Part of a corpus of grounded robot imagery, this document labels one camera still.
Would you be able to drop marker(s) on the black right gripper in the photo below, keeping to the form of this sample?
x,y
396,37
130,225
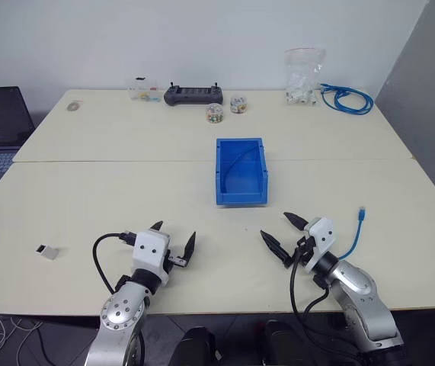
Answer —
x,y
304,251

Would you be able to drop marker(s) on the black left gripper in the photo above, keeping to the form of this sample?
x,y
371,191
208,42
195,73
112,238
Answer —
x,y
169,264

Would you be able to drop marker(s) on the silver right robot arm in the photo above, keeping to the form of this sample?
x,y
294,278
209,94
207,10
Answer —
x,y
362,297

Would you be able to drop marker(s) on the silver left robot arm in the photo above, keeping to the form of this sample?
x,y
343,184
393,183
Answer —
x,y
120,310

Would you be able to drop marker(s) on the small silver metal block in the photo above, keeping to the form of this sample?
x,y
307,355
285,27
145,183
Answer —
x,y
47,252

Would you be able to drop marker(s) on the blue plastic storage bin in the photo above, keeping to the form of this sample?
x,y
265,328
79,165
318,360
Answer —
x,y
242,192

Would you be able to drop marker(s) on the dark rounded shape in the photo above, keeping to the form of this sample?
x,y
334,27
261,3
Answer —
x,y
194,347

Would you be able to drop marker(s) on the clear jar of colourful bits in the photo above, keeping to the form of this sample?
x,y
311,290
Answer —
x,y
238,104
214,113

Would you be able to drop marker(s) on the black handheld remote controller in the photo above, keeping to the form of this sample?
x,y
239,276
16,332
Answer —
x,y
194,95

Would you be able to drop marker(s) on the clear plastic parts box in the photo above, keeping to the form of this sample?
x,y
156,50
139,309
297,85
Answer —
x,y
144,91

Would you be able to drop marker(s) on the clear zip bag of connectors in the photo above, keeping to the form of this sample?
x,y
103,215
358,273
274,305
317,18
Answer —
x,y
301,82

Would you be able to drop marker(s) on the small round tape roll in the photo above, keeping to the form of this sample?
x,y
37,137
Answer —
x,y
74,106

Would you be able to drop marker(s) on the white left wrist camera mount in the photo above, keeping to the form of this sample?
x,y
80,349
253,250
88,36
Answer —
x,y
150,249

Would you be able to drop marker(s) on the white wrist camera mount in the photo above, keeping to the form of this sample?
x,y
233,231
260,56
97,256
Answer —
x,y
322,236
150,249

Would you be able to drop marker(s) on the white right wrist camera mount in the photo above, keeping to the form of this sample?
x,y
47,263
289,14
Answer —
x,y
322,236

